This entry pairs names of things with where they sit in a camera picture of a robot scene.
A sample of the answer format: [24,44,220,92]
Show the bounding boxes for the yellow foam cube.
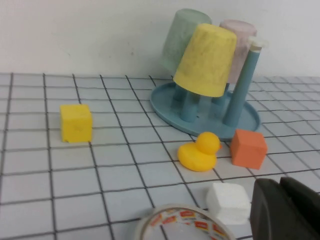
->
[59,104,93,144]

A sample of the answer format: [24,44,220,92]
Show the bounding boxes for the blue cup stand with pegs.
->
[149,36,271,140]

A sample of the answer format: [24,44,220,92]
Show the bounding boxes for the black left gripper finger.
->
[249,176,320,240]

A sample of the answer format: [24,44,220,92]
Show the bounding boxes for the white adhesive tape roll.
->
[133,204,237,240]

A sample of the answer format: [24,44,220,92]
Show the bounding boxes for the grey checked tablecloth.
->
[0,72,320,240]

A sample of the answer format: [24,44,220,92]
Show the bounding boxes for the pale pink plastic cup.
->
[219,19,258,85]

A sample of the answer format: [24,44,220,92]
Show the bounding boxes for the orange foam cube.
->
[230,128,268,170]

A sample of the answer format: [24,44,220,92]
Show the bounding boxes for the pale green plastic cup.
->
[159,8,213,73]

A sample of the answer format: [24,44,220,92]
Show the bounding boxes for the white foam cube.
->
[206,182,252,226]

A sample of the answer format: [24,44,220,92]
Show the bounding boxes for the yellow plastic cup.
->
[172,23,238,97]

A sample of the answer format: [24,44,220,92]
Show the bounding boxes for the yellow rubber duck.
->
[177,131,223,172]

